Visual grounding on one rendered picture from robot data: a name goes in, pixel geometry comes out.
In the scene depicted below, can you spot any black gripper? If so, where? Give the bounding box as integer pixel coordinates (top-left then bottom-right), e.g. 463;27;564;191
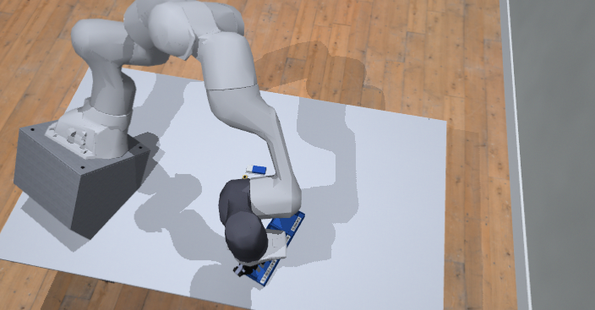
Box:
233;262;265;277

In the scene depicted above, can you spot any blue three-compartment tray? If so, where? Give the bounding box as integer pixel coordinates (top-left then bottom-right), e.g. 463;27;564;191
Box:
246;211;305;286

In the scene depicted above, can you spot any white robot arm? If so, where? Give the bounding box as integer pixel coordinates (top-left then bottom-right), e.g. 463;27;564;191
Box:
45;0;302;266

